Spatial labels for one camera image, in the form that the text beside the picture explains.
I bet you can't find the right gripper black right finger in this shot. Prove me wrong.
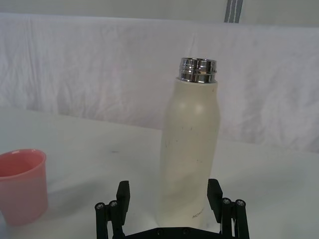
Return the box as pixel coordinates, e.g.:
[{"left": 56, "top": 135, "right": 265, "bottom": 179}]
[{"left": 206, "top": 178, "right": 250, "bottom": 239}]

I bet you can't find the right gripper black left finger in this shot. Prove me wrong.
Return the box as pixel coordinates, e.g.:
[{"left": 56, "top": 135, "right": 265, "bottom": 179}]
[{"left": 94, "top": 181, "right": 131, "bottom": 239}]

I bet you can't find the cream vacuum bottle steel neck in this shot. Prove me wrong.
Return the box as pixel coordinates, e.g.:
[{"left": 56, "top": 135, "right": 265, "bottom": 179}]
[{"left": 159, "top": 57, "right": 220, "bottom": 228}]

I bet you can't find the white table cloth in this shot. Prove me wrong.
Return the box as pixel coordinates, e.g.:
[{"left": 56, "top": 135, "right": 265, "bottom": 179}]
[{"left": 0, "top": 107, "right": 319, "bottom": 239}]

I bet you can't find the pink plastic cup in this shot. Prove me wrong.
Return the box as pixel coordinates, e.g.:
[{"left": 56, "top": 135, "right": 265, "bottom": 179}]
[{"left": 0, "top": 148, "right": 47, "bottom": 227}]

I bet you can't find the wrinkled white cloth screen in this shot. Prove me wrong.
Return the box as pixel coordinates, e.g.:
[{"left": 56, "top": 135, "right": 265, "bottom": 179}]
[{"left": 0, "top": 12, "right": 319, "bottom": 152}]

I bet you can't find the grey striped post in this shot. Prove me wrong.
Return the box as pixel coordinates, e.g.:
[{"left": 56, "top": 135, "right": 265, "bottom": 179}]
[{"left": 225, "top": 0, "right": 240, "bottom": 23}]

